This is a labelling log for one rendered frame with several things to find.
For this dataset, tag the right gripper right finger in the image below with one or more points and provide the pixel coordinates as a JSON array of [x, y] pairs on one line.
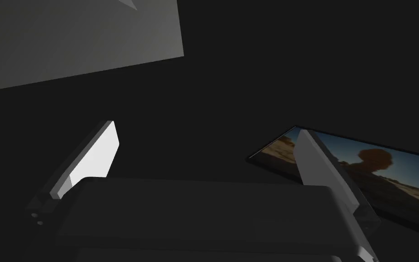
[[322, 163]]

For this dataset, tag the framed landscape picture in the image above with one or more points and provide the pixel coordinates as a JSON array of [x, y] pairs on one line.
[[395, 171]]

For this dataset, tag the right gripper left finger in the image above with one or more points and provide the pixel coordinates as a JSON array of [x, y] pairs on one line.
[[93, 160]]

